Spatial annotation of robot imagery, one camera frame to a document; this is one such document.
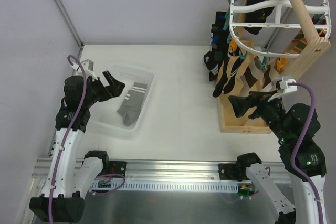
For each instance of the grey sock white stripes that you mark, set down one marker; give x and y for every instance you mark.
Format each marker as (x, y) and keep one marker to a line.
(131, 106)

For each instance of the white slotted cable duct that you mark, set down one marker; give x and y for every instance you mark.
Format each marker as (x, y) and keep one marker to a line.
(212, 186)

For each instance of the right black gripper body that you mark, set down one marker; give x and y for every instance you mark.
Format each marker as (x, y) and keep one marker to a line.
(259, 106)

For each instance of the black sport sock hanging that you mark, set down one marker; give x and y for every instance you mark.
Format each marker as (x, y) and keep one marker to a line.
(214, 60)

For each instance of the aluminium mounting rail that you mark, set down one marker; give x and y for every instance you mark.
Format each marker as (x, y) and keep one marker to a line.
(171, 171)

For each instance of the beige striped ribbed sock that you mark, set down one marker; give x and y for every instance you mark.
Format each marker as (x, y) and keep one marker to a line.
(297, 45)

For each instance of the black sock white stripes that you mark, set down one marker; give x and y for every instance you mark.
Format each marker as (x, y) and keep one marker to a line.
(222, 81)

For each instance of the black sock plain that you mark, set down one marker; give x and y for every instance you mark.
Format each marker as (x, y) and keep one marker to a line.
(219, 34)

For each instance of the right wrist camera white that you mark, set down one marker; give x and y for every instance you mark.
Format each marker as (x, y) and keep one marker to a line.
(280, 87)

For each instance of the white plastic laundry basket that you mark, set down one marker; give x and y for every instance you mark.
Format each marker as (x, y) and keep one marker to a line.
(104, 117)

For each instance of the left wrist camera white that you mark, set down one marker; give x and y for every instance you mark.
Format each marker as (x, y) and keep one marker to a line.
(88, 69)

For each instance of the white round clip hanger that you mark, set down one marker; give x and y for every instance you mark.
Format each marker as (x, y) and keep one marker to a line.
(302, 11)

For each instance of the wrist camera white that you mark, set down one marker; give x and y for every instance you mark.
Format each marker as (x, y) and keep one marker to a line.
(88, 69)
(280, 87)

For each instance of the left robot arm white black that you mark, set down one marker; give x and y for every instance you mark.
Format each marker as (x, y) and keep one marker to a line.
(62, 198)

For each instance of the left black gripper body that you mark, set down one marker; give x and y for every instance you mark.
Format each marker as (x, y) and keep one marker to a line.
(102, 91)

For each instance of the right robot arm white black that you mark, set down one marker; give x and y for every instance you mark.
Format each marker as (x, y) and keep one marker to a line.
(303, 159)

